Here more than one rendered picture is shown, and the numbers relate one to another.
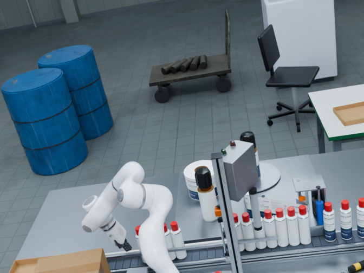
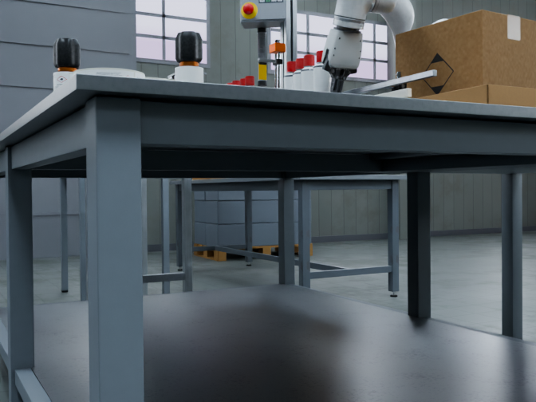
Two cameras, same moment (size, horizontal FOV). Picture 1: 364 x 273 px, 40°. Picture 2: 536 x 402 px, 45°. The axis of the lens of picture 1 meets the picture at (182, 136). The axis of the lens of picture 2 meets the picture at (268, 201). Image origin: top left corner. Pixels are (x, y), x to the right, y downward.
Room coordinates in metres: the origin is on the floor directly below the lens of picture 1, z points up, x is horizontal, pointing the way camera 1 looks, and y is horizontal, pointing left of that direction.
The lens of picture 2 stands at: (3.17, 1.72, 0.68)
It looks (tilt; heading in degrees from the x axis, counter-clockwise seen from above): 1 degrees down; 234
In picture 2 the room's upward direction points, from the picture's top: 1 degrees counter-clockwise
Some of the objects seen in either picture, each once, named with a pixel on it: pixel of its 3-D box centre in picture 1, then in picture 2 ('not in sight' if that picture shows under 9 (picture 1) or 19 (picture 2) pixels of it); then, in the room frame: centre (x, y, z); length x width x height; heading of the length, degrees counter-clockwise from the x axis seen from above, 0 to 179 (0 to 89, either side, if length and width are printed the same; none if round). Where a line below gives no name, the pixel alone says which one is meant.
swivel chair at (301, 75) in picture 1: (291, 76); not in sight; (4.70, -1.23, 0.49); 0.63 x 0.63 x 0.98
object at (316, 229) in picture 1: (311, 206); not in sight; (1.90, -0.53, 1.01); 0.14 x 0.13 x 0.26; 82
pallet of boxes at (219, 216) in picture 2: not in sight; (251, 206); (-0.81, -4.00, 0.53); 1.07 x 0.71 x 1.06; 170
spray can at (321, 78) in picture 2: (143, 244); (322, 87); (1.93, 0.29, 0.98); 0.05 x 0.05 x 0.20
